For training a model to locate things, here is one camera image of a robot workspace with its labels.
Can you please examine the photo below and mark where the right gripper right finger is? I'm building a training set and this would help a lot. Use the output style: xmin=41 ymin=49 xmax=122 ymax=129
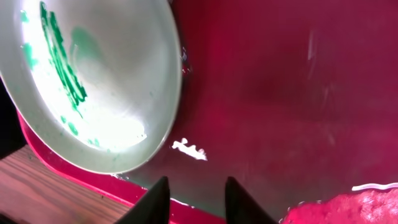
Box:
xmin=224 ymin=177 xmax=277 ymax=224

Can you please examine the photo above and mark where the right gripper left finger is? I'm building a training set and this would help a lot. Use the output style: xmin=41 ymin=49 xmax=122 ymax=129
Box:
xmin=115 ymin=176 xmax=170 ymax=224

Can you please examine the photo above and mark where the light blue plate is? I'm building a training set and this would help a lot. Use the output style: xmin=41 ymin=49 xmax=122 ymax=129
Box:
xmin=1 ymin=0 xmax=182 ymax=174

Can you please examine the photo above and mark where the red plastic tray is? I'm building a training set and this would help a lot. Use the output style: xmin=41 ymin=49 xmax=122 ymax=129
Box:
xmin=21 ymin=0 xmax=397 ymax=223

